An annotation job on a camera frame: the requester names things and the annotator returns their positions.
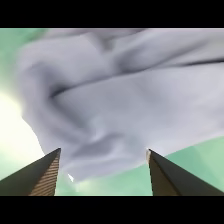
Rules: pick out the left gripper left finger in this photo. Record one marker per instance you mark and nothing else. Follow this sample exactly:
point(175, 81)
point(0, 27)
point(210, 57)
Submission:
point(40, 178)

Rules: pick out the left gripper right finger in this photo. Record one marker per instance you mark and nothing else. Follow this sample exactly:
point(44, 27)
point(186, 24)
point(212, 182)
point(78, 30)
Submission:
point(168, 180)

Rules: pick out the pale grey shirt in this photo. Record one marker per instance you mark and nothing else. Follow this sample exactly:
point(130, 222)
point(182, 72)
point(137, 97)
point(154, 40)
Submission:
point(120, 100)

